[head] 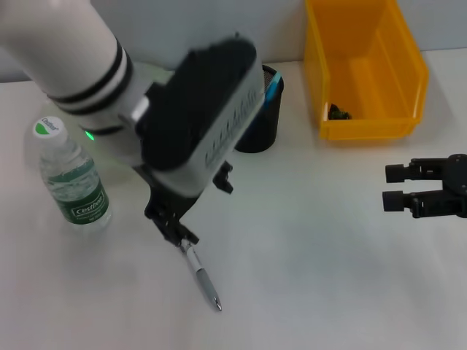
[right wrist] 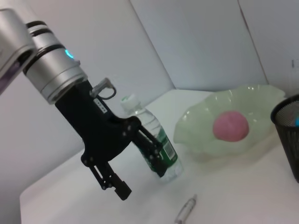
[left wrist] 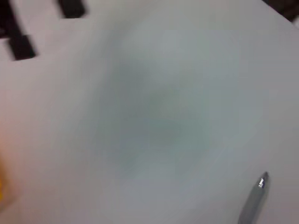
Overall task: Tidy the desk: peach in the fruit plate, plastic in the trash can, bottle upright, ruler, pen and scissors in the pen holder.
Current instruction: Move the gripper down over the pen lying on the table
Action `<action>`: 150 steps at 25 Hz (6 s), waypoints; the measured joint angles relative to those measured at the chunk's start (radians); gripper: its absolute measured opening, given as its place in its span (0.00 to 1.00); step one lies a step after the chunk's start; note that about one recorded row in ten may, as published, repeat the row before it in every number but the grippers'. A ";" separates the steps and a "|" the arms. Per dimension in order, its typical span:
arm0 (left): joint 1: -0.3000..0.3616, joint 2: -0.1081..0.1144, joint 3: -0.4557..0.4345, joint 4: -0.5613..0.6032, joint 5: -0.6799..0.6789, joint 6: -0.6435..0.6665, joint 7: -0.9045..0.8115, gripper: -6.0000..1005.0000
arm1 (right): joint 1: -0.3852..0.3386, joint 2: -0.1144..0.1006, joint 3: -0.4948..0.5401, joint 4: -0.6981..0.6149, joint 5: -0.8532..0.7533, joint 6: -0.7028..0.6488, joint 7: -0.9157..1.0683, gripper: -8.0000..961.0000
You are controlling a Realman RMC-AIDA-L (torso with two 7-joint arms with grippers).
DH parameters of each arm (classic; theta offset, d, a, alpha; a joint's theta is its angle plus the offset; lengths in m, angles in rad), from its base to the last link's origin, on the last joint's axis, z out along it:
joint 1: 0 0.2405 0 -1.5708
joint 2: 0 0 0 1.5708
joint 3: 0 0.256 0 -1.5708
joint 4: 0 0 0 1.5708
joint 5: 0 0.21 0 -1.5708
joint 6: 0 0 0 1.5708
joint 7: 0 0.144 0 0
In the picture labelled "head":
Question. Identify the blue scissors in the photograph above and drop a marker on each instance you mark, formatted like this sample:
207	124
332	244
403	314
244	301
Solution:
273	89

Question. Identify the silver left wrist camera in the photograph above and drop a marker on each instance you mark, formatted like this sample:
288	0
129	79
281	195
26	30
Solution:
204	109

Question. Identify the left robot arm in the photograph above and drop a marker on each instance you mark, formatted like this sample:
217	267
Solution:
73	54

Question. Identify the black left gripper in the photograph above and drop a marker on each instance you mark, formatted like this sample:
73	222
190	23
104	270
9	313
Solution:
171	206

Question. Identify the black mesh pen cup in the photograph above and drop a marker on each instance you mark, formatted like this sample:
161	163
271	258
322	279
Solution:
262	127

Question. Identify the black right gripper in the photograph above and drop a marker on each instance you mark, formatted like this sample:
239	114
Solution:
458	182

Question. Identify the yellow plastic bin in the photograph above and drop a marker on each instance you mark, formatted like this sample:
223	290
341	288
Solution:
350	36

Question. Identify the green glass fruit plate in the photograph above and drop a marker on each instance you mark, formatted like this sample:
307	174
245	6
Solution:
109	160

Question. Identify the clear green-label water bottle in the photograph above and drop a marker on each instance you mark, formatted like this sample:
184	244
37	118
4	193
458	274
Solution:
73	175

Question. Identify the green plastic wrapper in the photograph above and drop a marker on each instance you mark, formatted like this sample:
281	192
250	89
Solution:
339	112

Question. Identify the grey ballpoint pen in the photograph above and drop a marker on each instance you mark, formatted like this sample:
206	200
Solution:
204	280

